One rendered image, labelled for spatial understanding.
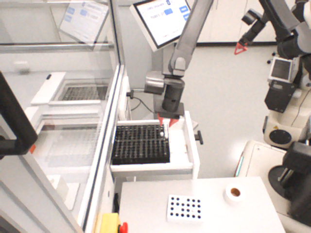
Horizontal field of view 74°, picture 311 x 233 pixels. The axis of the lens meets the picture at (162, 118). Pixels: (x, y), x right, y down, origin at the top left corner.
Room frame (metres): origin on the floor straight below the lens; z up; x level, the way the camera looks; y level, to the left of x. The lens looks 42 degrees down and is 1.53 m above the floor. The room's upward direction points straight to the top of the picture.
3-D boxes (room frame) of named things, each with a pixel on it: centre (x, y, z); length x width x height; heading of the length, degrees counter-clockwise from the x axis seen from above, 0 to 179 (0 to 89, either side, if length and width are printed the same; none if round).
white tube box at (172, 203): (0.34, -0.08, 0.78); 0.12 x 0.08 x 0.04; 84
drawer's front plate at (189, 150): (0.58, -0.11, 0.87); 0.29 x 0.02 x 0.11; 3
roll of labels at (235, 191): (0.40, -0.27, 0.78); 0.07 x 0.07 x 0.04
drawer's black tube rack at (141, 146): (0.57, 0.09, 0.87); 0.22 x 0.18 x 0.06; 93
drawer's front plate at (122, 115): (0.88, 0.20, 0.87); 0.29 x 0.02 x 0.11; 3
